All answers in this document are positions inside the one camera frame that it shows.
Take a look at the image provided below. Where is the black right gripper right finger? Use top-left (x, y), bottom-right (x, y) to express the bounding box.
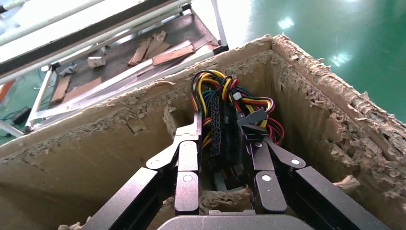
top-left (236, 108), bottom-right (391, 230)

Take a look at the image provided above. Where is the silver power supply with wires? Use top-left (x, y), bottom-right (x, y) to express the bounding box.
top-left (190, 69), bottom-right (285, 191)

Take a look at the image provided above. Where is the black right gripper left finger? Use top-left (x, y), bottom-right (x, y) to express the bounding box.
top-left (80, 112), bottom-right (203, 230)

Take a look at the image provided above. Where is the cardboard box with dividers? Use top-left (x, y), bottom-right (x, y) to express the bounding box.
top-left (0, 34), bottom-right (406, 230)

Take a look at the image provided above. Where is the wooden plank piece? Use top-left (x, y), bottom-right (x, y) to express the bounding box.
top-left (50, 75), bottom-right (72, 104)
top-left (144, 31), bottom-right (167, 59)
top-left (63, 77), bottom-right (103, 103)
top-left (152, 44), bottom-right (195, 66)
top-left (127, 37), bottom-right (152, 66)

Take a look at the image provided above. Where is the white pipe rack frame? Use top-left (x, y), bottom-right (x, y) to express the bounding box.
top-left (0, 0), bottom-right (230, 138)

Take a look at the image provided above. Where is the small white block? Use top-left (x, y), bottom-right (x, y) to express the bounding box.
top-left (87, 56), bottom-right (106, 68)

